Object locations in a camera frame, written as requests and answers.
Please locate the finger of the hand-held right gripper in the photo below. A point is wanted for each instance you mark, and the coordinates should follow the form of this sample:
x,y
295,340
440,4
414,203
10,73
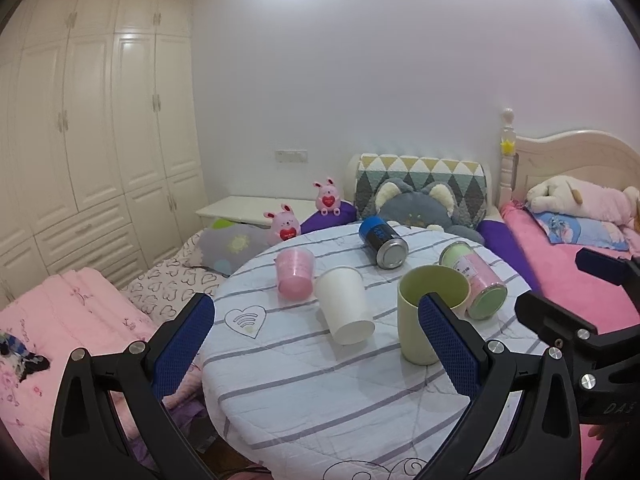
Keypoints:
x,y
607,262
555,320

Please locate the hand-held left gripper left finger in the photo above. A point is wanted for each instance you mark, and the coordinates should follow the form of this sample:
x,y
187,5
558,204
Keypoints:
x,y
182,347

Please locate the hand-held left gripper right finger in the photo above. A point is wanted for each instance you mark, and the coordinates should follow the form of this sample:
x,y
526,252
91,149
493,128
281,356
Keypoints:
x,y
450,347

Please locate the white paper cup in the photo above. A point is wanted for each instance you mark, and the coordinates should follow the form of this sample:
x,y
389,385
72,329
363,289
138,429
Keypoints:
x,y
345,305

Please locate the light green cup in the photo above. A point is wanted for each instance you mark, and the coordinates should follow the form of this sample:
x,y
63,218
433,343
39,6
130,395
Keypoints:
x,y
412,320

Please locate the pink plastic cup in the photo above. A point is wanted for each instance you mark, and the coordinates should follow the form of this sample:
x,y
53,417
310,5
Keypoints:
x,y
294,275

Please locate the blue cartoon pillow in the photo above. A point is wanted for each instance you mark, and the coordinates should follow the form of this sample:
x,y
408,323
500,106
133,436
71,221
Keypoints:
x,y
575,230

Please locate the pink bed blanket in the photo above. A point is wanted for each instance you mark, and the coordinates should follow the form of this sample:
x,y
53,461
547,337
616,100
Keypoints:
x,y
545,265

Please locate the heart print sheet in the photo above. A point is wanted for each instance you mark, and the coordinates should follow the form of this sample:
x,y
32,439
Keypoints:
x,y
165,285

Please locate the white and pink plush toy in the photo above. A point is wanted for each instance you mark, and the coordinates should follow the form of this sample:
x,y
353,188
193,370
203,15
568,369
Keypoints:
x,y
590,197

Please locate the green and pink can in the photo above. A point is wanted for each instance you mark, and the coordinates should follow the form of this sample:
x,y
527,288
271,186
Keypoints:
x,y
475,275

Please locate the cream bed headboard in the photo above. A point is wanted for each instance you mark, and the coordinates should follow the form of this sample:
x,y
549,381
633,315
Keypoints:
x,y
575,155

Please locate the grey dotted pillow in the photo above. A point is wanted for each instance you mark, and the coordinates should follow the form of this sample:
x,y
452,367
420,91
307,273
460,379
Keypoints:
x,y
235,247

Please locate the pink floral quilt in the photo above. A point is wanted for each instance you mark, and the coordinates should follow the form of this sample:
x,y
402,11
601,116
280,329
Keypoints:
x,y
75,310

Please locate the striped grey tablecloth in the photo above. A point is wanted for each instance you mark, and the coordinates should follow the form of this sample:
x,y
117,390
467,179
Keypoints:
x,y
300,390

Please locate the blue metal can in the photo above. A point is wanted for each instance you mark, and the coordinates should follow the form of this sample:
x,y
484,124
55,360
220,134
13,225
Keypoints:
x,y
377,237

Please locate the grey cat plush cushion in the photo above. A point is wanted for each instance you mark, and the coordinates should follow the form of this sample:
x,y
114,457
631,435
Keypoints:
x,y
415,207

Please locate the white nightstand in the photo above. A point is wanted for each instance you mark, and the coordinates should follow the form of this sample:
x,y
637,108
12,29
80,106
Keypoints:
x,y
240,207

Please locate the pink rabbit plush toy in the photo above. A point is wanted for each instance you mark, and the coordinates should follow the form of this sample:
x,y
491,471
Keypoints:
x,y
284,227
327,199

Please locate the dark cloth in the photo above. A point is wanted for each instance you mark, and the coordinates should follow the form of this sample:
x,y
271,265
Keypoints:
x,y
20,352

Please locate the triangle patterned cushion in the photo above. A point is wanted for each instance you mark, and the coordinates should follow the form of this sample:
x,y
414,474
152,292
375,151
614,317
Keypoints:
x,y
425,167

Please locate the white wardrobe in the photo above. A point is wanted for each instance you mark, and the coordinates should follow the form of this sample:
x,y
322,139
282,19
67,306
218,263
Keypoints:
x,y
85,135

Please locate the white wall outlet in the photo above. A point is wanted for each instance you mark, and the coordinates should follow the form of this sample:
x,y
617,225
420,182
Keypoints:
x,y
292,155

